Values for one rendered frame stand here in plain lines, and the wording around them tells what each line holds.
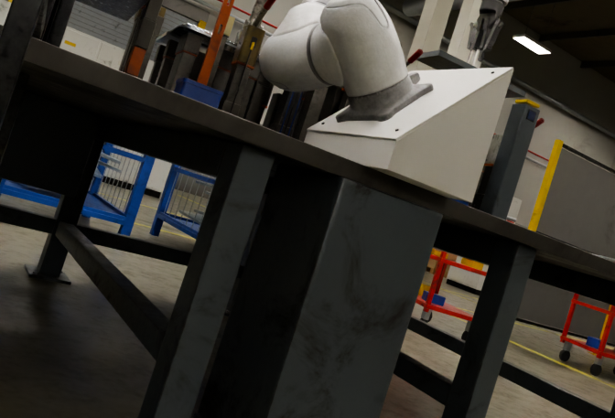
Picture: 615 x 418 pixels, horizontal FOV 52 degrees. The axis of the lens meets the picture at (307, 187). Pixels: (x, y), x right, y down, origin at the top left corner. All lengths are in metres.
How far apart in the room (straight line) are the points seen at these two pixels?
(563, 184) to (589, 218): 0.61
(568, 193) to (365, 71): 5.72
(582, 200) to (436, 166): 5.91
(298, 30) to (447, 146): 0.47
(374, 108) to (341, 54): 0.14
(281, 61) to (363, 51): 0.24
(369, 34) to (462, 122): 0.28
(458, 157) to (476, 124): 0.09
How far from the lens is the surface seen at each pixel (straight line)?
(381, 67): 1.46
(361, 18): 1.45
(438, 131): 1.38
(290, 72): 1.58
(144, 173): 3.91
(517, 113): 2.30
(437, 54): 2.04
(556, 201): 6.93
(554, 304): 7.23
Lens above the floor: 0.57
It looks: 2 degrees up
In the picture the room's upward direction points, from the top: 18 degrees clockwise
